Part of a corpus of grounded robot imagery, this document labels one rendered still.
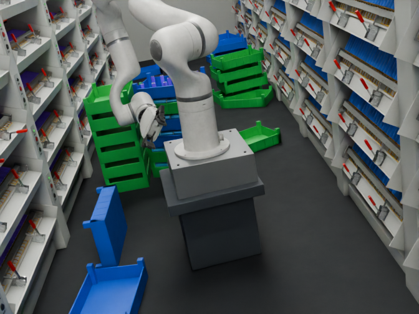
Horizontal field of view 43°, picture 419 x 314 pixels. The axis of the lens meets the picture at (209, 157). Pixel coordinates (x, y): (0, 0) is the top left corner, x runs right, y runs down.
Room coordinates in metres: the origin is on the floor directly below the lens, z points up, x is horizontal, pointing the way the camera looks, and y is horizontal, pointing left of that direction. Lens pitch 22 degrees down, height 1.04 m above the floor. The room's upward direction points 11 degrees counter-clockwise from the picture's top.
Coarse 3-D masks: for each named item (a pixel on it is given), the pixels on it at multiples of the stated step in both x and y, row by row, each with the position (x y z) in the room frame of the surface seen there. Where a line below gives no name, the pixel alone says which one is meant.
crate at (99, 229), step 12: (108, 192) 1.90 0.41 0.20; (96, 204) 1.81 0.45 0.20; (108, 204) 1.79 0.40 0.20; (120, 204) 1.95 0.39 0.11; (96, 216) 1.71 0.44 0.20; (108, 216) 1.74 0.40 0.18; (120, 216) 1.90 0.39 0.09; (84, 228) 1.67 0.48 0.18; (96, 228) 1.67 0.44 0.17; (108, 228) 1.70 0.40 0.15; (120, 228) 1.86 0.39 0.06; (96, 240) 1.67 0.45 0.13; (108, 240) 1.67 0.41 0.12; (120, 240) 1.81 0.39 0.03; (108, 252) 1.67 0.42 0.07; (120, 252) 1.76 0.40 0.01; (96, 264) 1.69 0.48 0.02; (108, 264) 1.67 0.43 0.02
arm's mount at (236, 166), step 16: (176, 144) 1.78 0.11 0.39; (240, 144) 1.69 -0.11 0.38; (176, 160) 1.63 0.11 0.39; (192, 160) 1.61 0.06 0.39; (208, 160) 1.59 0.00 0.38; (224, 160) 1.58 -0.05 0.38; (240, 160) 1.58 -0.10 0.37; (176, 176) 1.56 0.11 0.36; (192, 176) 1.56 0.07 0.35; (208, 176) 1.57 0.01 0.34; (224, 176) 1.57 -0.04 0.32; (240, 176) 1.58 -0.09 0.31; (256, 176) 1.59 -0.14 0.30; (176, 192) 1.56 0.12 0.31; (192, 192) 1.56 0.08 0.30; (208, 192) 1.57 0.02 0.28
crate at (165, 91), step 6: (150, 72) 2.62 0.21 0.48; (204, 72) 2.51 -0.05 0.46; (150, 78) 2.60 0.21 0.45; (156, 78) 2.61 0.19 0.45; (132, 84) 2.43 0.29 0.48; (144, 84) 2.55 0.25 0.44; (150, 84) 2.60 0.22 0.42; (156, 84) 2.61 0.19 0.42; (138, 90) 2.43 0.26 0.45; (144, 90) 2.42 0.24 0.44; (150, 90) 2.41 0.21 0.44; (156, 90) 2.40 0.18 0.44; (162, 90) 2.39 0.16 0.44; (168, 90) 2.38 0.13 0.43; (174, 90) 2.37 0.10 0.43; (150, 96) 2.41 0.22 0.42; (156, 96) 2.40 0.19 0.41; (162, 96) 2.39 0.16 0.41; (168, 96) 2.38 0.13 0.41; (174, 96) 2.37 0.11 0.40
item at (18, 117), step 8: (0, 112) 1.89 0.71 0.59; (8, 112) 1.89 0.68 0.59; (16, 112) 1.89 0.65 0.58; (24, 112) 1.89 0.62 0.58; (16, 120) 1.89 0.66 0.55; (24, 120) 1.89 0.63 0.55; (8, 128) 1.81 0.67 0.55; (16, 128) 1.82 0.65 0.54; (24, 128) 1.87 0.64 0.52; (16, 136) 1.76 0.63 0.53; (0, 144) 1.66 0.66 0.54; (8, 144) 1.67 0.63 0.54; (16, 144) 1.77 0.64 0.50; (0, 152) 1.60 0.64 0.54; (8, 152) 1.67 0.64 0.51
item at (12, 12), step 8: (0, 0) 2.14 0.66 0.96; (8, 0) 2.14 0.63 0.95; (16, 0) 2.30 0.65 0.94; (24, 0) 2.34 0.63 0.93; (32, 0) 2.48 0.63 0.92; (0, 8) 2.03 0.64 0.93; (8, 8) 2.10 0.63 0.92; (16, 8) 2.22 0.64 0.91; (24, 8) 2.35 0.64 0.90; (8, 16) 2.11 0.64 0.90
